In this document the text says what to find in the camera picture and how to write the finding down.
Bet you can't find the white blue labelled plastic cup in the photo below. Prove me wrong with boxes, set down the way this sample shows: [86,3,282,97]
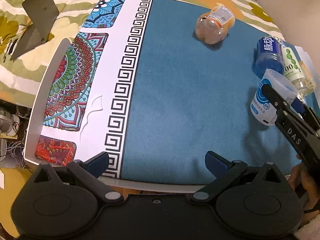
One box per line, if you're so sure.
[250,69,298,126]

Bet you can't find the green white labelled plastic cup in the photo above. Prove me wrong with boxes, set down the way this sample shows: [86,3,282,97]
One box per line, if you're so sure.
[282,47,316,96]

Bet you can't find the orange labelled plastic cup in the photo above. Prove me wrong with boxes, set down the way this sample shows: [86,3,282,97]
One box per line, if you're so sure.
[195,5,235,45]

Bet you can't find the person's right hand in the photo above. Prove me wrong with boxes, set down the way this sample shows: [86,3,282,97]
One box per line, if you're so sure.
[288,163,319,210]

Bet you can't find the blue patterned table cloth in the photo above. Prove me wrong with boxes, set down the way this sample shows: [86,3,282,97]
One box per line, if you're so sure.
[24,0,298,185]

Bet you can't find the floral striped bed quilt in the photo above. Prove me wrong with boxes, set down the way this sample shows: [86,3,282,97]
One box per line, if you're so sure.
[1,0,282,107]

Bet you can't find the grey open laptop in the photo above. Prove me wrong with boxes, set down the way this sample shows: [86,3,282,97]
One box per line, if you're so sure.
[10,0,59,61]

